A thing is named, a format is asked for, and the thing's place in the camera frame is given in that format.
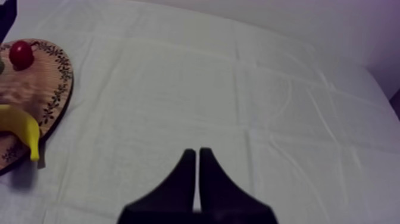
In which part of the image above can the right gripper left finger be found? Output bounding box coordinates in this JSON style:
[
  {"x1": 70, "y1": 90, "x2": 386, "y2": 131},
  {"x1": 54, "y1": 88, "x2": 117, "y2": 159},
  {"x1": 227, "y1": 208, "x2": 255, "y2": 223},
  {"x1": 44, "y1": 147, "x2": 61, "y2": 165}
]
[{"x1": 117, "y1": 148, "x2": 197, "y2": 224}]

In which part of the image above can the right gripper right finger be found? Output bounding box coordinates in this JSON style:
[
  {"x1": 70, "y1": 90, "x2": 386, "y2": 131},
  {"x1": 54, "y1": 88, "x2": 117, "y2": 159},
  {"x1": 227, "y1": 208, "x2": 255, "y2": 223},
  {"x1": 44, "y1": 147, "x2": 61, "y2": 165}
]
[{"x1": 199, "y1": 147, "x2": 280, "y2": 224}]

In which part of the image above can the yellow toy banana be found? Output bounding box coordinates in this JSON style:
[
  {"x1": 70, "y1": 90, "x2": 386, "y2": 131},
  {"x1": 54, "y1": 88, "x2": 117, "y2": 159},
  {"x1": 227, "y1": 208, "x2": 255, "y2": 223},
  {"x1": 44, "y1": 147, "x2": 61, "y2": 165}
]
[{"x1": 0, "y1": 104, "x2": 42, "y2": 162}]

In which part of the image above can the round wooden board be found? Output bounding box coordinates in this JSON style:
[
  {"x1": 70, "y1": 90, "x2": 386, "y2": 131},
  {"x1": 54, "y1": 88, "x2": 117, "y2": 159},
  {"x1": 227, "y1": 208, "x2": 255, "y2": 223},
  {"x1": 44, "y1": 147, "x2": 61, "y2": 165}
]
[{"x1": 0, "y1": 38, "x2": 74, "y2": 176}]

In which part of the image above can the small red fruit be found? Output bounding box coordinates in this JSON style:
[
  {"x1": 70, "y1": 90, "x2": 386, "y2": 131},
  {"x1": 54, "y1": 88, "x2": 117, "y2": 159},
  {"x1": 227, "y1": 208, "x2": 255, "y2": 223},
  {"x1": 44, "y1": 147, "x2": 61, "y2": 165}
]
[{"x1": 8, "y1": 40, "x2": 40, "y2": 70}]

